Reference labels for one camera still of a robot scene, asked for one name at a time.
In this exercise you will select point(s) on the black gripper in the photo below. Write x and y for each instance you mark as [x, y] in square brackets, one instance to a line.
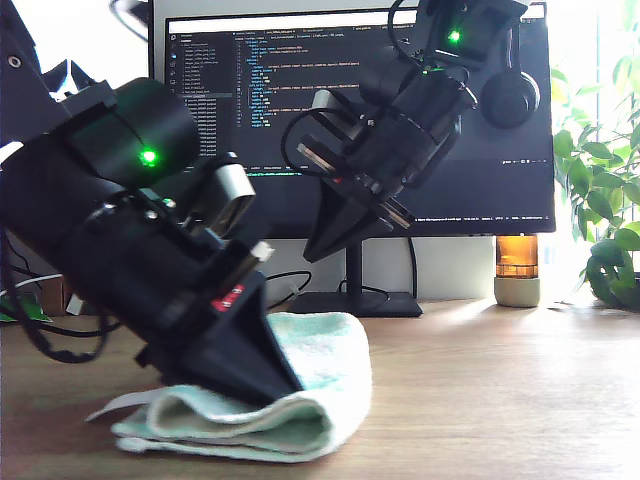
[150, 270]
[395, 155]

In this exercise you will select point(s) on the pale green pink tea towel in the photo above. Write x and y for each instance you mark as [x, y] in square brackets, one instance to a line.
[325, 350]

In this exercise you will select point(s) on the large black computer monitor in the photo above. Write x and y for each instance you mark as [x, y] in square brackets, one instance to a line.
[500, 175]

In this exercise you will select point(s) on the small white box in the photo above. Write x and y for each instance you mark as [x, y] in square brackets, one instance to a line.
[75, 305]

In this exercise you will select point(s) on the amber glass bottle pale base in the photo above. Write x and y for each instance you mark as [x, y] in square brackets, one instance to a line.
[517, 295]

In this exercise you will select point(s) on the brown cardboard box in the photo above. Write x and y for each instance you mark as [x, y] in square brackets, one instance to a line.
[55, 297]

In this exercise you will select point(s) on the black headphones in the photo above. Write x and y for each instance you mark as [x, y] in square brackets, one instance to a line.
[515, 105]

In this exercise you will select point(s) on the green packet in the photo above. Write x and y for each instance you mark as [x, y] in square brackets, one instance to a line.
[30, 310]

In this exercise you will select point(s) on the potted green leafy plant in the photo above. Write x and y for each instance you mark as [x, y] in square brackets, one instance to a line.
[607, 280]

